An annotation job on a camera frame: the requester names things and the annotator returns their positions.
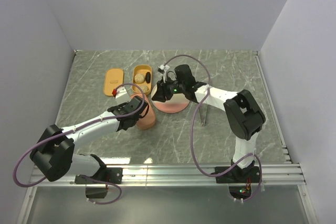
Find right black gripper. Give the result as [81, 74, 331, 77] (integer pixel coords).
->
[151, 76, 185, 103]

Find steamed bun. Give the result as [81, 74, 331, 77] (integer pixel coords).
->
[140, 85, 149, 93]
[134, 73, 145, 84]

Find pink lunch box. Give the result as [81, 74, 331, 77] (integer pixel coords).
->
[136, 113, 156, 130]

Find black sea cucumber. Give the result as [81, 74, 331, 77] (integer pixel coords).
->
[145, 72, 151, 83]

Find pink lunch box lid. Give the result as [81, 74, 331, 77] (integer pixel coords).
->
[141, 96, 155, 118]

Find orange lunch box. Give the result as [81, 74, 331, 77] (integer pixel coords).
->
[132, 65, 152, 95]

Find orange lunch box lid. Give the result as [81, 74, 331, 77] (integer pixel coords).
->
[103, 68, 124, 97]

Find metal tongs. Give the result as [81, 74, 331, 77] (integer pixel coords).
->
[198, 104, 208, 126]

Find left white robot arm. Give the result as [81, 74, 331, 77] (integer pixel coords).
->
[29, 96, 148, 183]

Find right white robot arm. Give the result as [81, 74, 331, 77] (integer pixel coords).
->
[152, 64, 266, 183]

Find pink and cream plate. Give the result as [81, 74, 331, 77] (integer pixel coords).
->
[152, 84, 189, 113]

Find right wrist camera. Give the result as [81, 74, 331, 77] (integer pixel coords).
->
[157, 64, 170, 83]

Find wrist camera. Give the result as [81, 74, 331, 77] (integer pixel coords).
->
[114, 88, 129, 105]
[157, 64, 170, 83]

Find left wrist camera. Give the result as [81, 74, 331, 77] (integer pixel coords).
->
[114, 88, 129, 105]

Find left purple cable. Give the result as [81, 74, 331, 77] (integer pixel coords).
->
[13, 83, 146, 205]

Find purple cable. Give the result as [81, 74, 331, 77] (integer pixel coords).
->
[164, 55, 263, 203]
[13, 83, 146, 205]

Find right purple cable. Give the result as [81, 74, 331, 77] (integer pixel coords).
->
[164, 55, 263, 203]

